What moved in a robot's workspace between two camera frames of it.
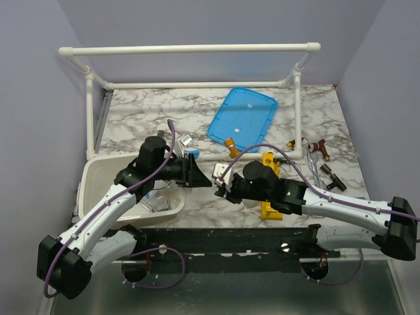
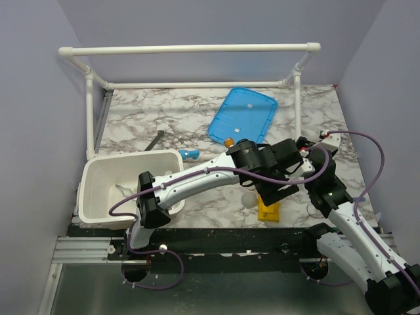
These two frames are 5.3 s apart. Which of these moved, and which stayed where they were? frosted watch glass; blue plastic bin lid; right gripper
Moved: right gripper
Stayed: blue plastic bin lid; frosted watch glass
